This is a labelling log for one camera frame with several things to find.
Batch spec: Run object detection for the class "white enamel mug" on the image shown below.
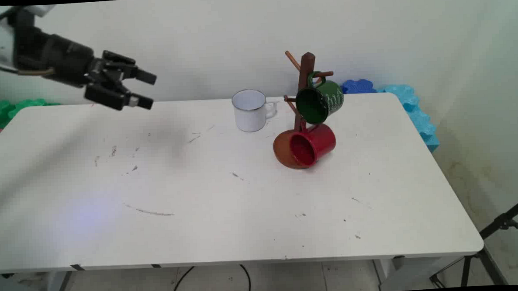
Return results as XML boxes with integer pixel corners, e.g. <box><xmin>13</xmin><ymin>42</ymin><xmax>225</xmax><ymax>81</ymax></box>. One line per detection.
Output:
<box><xmin>231</xmin><ymin>88</ymin><xmax>280</xmax><ymax>133</ymax></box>

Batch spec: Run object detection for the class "red enamel mug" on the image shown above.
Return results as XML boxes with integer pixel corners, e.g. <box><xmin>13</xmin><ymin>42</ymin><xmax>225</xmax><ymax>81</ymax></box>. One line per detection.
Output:
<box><xmin>288</xmin><ymin>122</ymin><xmax>337</xmax><ymax>169</ymax></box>

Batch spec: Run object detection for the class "dark blue foam mat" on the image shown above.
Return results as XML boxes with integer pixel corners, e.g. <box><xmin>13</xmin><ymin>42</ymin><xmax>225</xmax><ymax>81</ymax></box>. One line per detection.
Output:
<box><xmin>341</xmin><ymin>78</ymin><xmax>377</xmax><ymax>95</ymax></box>

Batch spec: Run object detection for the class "green foam mat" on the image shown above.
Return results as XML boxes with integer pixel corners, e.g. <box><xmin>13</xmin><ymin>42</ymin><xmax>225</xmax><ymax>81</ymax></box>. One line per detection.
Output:
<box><xmin>0</xmin><ymin>98</ymin><xmax>62</xmax><ymax>129</ymax></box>

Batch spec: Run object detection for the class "black tripod stand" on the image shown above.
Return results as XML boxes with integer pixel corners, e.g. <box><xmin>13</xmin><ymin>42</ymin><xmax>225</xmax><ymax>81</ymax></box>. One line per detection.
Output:
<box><xmin>427</xmin><ymin>197</ymin><xmax>518</xmax><ymax>289</ymax></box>

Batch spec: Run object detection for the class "light blue foam mat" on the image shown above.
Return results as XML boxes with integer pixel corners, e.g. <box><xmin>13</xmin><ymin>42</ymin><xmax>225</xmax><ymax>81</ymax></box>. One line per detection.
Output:
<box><xmin>375</xmin><ymin>83</ymin><xmax>440</xmax><ymax>155</ymax></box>

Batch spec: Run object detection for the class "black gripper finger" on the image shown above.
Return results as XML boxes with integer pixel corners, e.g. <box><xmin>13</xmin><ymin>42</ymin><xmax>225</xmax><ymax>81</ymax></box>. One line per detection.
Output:
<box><xmin>83</xmin><ymin>79</ymin><xmax>155</xmax><ymax>113</ymax></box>
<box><xmin>101</xmin><ymin>48</ymin><xmax>158</xmax><ymax>88</ymax></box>

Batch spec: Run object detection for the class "green enamel mug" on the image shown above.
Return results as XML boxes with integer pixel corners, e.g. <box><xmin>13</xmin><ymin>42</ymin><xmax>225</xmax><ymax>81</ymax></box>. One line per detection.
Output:
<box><xmin>294</xmin><ymin>70</ymin><xmax>345</xmax><ymax>125</ymax></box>

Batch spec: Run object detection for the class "white table leg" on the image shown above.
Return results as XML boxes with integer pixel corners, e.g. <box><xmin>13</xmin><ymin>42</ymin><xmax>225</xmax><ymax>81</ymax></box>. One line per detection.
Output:
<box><xmin>373</xmin><ymin>256</ymin><xmax>467</xmax><ymax>291</ymax></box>

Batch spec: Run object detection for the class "grey table leg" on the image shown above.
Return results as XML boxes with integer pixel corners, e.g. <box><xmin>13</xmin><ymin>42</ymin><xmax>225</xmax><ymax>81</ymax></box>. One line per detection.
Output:
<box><xmin>55</xmin><ymin>271</ymin><xmax>74</xmax><ymax>291</ymax></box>

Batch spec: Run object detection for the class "brown wooden mug tree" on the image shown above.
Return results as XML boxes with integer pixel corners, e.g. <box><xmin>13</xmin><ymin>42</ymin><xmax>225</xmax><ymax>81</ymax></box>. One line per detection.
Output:
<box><xmin>269</xmin><ymin>49</ymin><xmax>338</xmax><ymax>171</ymax></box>

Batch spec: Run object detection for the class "black floor cable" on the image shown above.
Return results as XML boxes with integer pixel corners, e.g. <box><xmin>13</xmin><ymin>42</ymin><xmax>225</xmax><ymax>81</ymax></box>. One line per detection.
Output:
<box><xmin>168</xmin><ymin>264</ymin><xmax>251</xmax><ymax>291</ymax></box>

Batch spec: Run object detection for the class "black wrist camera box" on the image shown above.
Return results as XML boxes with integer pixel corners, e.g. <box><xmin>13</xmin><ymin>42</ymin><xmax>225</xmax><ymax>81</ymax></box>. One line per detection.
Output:
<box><xmin>11</xmin><ymin>7</ymin><xmax>43</xmax><ymax>71</ymax></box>

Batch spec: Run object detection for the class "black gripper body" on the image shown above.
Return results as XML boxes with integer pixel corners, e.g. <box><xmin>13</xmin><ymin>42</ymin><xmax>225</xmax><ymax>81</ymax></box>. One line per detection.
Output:
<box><xmin>39</xmin><ymin>31</ymin><xmax>108</xmax><ymax>91</ymax></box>

